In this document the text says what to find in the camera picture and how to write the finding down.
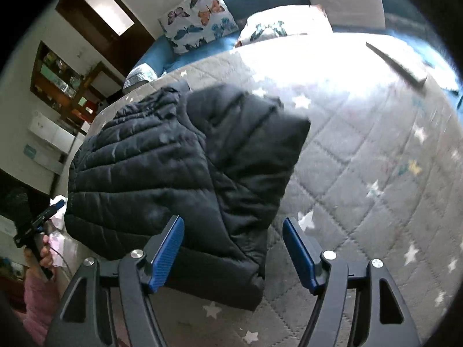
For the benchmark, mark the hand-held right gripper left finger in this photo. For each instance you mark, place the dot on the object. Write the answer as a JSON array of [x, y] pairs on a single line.
[[169, 251]]

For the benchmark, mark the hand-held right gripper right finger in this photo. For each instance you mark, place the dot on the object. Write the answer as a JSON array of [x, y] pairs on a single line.
[[300, 256]]

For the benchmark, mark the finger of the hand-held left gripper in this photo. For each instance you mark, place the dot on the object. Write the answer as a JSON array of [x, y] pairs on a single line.
[[54, 206]]

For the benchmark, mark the black puffer jacket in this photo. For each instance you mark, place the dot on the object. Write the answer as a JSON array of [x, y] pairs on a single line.
[[173, 173]]

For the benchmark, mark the person's left forearm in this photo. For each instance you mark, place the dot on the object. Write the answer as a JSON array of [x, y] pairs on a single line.
[[39, 303]]

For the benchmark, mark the person's left hand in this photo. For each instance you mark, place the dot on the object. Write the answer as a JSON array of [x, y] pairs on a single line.
[[46, 256]]

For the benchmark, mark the white cabinet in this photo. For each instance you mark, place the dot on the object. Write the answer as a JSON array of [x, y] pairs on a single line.
[[50, 144]]

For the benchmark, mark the grey star quilted blanket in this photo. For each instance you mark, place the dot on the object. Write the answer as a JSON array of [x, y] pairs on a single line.
[[361, 151]]

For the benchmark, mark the wooden display shelf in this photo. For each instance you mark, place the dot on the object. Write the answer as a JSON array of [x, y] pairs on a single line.
[[68, 83]]

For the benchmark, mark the silver glitter cushion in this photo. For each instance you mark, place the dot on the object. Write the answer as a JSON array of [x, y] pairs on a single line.
[[139, 76]]

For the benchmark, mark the teal sofa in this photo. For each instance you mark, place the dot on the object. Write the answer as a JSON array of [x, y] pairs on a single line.
[[159, 52]]

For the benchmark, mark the dark wooden door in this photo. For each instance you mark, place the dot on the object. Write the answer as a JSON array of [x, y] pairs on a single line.
[[105, 11]]

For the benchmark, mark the grey flat remote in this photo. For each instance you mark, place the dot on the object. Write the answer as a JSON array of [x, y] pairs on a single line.
[[398, 63]]

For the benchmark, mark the butterfly print pillow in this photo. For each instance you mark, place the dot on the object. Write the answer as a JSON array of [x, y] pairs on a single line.
[[285, 25], [199, 18]]

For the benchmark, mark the beige cushion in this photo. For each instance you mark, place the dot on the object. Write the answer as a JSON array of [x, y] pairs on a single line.
[[343, 0]]

